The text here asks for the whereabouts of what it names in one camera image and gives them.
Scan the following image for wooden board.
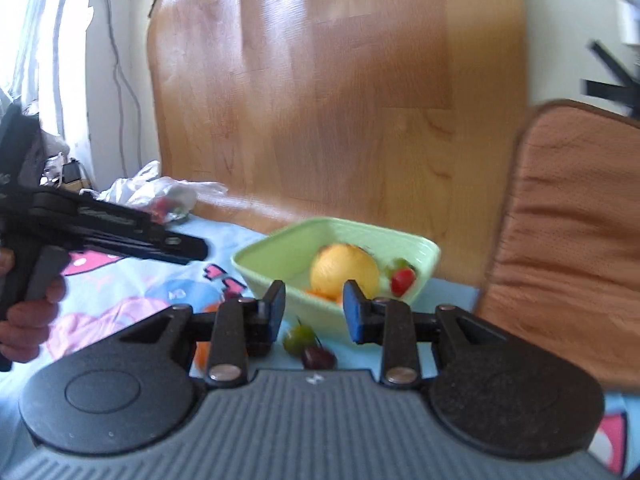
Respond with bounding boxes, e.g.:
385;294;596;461
146;0;531;286

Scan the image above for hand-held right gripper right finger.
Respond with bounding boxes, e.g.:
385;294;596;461
343;280;508;387

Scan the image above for dark red cherry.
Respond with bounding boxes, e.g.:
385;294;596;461
301;345;337;371

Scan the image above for black wall cable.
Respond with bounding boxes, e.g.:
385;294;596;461
97;0;143;171

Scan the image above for person's left hand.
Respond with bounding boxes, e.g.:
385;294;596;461
0;249;67;363

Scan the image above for brown seat cushion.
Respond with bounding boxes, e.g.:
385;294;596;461
475;100;640;391

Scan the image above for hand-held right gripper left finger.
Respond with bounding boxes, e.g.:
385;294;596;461
117;280;287;387

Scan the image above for small yellow-green fruit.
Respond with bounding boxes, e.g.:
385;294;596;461
283;317;319;356

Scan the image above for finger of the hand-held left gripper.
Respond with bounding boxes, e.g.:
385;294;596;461
147;224;207;252
75;237;208;266

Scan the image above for white curtain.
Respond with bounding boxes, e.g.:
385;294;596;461
0;0;96;161

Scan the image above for black tape cross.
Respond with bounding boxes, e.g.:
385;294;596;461
582;40;640;106

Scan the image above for red strawberry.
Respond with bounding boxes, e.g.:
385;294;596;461
390;267;417;297

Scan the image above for cartoon pig printed tablecloth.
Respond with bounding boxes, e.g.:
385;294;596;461
0;212;640;480

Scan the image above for small dark box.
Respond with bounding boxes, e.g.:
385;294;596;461
62;160;91;186

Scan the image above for clear plastic bag with produce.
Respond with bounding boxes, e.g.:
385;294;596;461
97;161;228;225

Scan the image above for orange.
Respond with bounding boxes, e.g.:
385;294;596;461
310;243;381;301

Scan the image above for light green plastic basin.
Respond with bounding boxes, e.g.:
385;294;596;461
231;216;442;326

